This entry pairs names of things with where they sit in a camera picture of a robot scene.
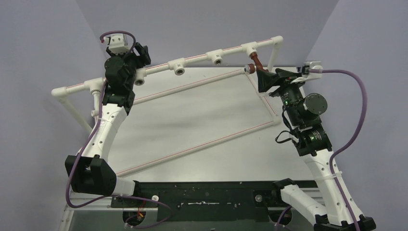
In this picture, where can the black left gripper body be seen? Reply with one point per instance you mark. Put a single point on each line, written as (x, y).
(140, 62)

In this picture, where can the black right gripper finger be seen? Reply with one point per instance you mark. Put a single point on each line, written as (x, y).
(287, 74)
(267, 80)

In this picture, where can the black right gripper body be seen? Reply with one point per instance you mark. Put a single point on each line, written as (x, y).
(282, 81)

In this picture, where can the white pipe frame with tees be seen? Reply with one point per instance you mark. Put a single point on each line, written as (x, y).
(193, 119)

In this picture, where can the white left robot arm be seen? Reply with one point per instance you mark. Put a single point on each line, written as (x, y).
(89, 171)

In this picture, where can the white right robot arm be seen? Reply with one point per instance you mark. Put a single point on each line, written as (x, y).
(301, 115)

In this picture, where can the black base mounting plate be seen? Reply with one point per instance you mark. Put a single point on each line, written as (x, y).
(209, 201)

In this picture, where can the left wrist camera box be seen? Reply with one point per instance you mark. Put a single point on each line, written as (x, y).
(117, 43)

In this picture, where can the aluminium rail frame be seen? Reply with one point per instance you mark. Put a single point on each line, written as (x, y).
(134, 217)

